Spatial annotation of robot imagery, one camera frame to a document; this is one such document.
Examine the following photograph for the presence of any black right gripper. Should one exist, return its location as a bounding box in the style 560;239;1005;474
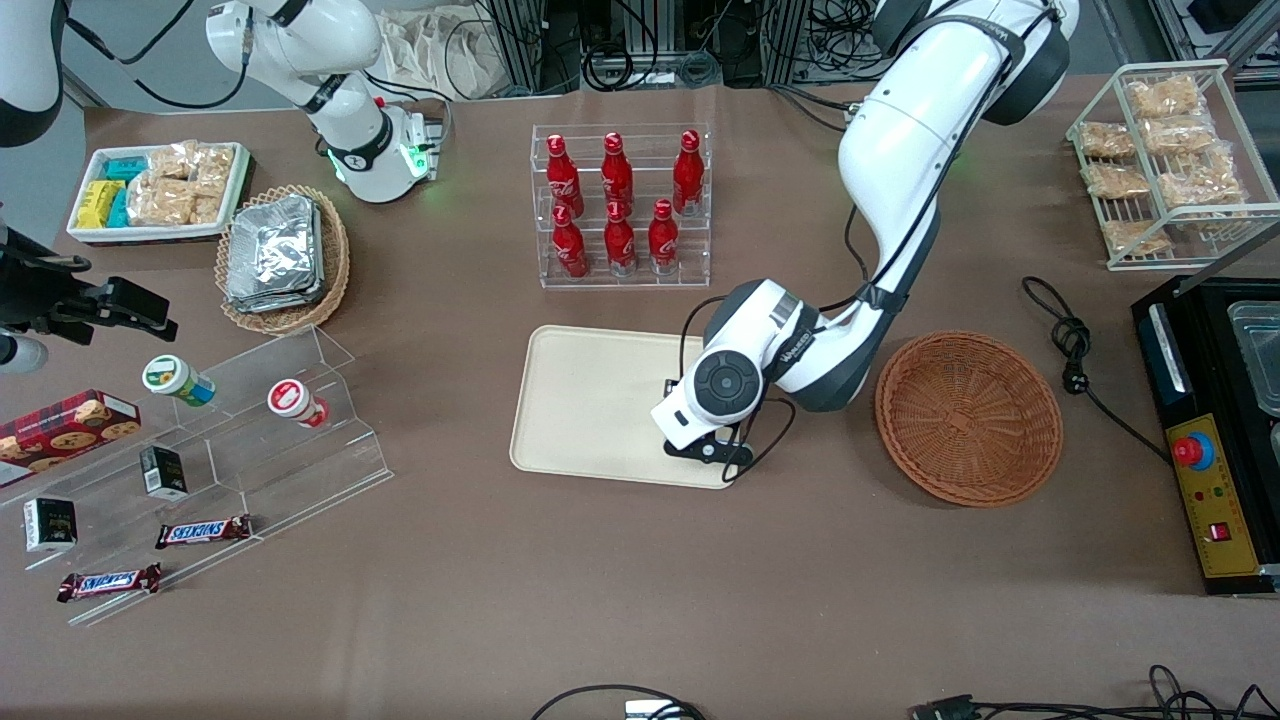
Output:
0;228;180;343

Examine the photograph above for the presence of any white rectangular snack tray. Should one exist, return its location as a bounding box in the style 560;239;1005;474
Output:
66;141;252;245

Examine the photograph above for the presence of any beige plastic tray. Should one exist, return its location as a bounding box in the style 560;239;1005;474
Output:
509;325;745;491

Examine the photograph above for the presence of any light wicker basket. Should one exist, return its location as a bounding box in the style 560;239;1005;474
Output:
215;184;352;336

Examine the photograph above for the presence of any brown wicker basket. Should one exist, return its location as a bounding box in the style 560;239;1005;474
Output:
875;331;1065;509

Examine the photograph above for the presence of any green lidded yogurt cup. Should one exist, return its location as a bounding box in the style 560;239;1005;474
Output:
141;354;217;409

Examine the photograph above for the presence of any clear bag of rice crackers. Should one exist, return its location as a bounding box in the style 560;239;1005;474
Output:
147;141;200;183
127;179;223;227
194;144;237;198

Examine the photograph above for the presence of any yellow snack packet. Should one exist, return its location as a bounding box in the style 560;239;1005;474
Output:
77;179;124;230

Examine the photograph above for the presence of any clear acrylic bottle rack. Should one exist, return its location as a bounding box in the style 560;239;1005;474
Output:
531;123;713;291

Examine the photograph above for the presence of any red cola bottle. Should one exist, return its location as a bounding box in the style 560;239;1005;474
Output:
552;205;590;280
546;133;585;217
672;130;706;217
648;198;682;277
604;200;639;279
601;132;636;212

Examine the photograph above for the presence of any red cookie box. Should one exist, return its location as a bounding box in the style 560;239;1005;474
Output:
0;389;142;489

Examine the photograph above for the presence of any silver foil package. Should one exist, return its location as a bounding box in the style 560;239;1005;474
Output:
224;205;327;314
228;195;320;301

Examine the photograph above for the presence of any small black box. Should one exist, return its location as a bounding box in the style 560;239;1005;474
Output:
23;496;79;554
139;445;190;502

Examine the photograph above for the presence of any red lidded yogurt cup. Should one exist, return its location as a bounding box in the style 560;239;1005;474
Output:
266;377;332;430

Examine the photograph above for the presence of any clear acrylic stepped display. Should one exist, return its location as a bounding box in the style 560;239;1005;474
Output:
0;325;395;629

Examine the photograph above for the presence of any Snickers chocolate bar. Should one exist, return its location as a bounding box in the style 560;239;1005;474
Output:
56;562;163;604
154;514;254;550

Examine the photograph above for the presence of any white cloth bag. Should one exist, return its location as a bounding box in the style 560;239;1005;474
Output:
378;8;506;101

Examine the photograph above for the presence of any clear bag of fried snacks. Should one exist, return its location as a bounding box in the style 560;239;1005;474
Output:
1100;219;1172;257
1083;162;1152;200
1078;121;1137;160
1139;116;1218;157
1157;144;1248;212
1126;75;1205;122

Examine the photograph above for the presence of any black machine with yellow panel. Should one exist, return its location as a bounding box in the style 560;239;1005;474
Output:
1131;274;1280;598

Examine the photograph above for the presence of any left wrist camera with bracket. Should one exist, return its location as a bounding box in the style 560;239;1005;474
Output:
664;425;754;470

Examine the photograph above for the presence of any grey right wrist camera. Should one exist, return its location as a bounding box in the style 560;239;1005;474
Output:
0;334;50;375

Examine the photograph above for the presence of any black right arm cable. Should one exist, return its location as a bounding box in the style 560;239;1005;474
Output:
58;0;261;113

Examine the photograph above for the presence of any black looped cable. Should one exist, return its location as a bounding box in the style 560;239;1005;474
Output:
528;683;708;720

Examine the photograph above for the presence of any aluminium frame rack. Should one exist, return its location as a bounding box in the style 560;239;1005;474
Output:
488;0;881;93

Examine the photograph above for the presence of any black cable connector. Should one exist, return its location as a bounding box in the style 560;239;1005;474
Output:
908;693;983;720

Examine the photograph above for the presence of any white wire rack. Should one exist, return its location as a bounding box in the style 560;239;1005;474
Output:
1064;59;1280;272

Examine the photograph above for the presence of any black tangled cable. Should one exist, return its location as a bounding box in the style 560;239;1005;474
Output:
975;663;1280;720

